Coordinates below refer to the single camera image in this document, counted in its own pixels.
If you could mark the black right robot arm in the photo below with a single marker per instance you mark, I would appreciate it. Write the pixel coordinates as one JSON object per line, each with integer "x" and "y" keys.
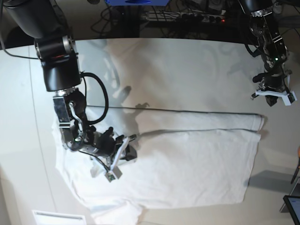
{"x": 45, "y": 23}

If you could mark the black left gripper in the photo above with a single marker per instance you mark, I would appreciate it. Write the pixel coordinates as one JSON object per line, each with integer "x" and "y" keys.
{"x": 271, "y": 81}

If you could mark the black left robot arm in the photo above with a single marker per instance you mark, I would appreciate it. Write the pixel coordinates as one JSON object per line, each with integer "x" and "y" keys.
{"x": 274, "y": 54}

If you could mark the white paper sheet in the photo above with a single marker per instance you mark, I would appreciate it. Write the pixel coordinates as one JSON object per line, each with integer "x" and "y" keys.
{"x": 51, "y": 218}

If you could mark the white T-shirt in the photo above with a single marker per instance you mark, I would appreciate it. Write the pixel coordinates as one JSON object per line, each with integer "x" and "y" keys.
{"x": 184, "y": 159}

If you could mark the black tablet stand leg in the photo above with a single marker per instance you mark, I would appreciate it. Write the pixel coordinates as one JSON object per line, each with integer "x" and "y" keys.
{"x": 296, "y": 172}

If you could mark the blue box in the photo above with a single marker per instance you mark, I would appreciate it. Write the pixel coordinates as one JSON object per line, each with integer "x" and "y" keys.
{"x": 137, "y": 2}

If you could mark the black tablet screen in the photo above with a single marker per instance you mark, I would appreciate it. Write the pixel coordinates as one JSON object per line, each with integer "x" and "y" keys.
{"x": 293, "y": 205}

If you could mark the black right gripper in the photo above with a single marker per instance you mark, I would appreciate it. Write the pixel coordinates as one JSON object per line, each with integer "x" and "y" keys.
{"x": 104, "y": 145}

